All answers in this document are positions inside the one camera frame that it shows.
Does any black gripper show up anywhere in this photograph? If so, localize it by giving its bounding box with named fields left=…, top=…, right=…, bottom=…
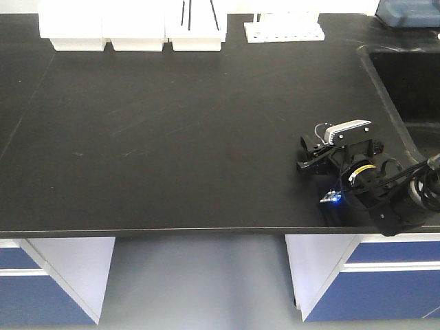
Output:
left=296, top=135, right=384, bottom=188

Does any clear glass beaker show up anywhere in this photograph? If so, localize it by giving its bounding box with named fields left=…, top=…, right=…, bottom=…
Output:
left=313, top=122, right=333, bottom=145

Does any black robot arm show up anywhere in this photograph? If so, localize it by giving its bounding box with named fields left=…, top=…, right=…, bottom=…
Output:
left=296, top=137, right=439, bottom=237

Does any right white storage bin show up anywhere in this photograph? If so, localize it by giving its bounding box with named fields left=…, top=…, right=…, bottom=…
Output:
left=165, top=0, right=228, bottom=52

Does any middle white storage bin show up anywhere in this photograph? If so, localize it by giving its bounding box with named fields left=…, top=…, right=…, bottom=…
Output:
left=102, top=1, right=166, bottom=52

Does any green circuit board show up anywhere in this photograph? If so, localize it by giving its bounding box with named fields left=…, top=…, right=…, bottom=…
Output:
left=320, top=190, right=342, bottom=204

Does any right blue white cabinet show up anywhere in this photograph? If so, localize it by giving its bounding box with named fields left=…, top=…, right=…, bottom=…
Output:
left=285, top=233, right=439, bottom=322

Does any blue white cabinet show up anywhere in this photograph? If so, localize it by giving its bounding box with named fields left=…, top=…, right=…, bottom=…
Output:
left=1, top=237, right=116, bottom=326
left=285, top=233, right=439, bottom=322

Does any black lab sink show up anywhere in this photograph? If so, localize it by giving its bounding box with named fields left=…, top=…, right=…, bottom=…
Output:
left=357, top=45, right=439, bottom=162

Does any white test tube rack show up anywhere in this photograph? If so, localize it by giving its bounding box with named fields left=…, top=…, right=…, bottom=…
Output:
left=243, top=1, right=325, bottom=43

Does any blue device on counter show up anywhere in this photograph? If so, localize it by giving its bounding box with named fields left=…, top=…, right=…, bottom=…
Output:
left=375, top=1, right=439, bottom=28

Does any left blue white cabinet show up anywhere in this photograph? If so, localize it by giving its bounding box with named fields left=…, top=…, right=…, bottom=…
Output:
left=1, top=237, right=116, bottom=326

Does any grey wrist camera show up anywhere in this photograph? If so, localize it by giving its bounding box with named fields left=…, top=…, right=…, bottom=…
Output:
left=324, top=119, right=372, bottom=146

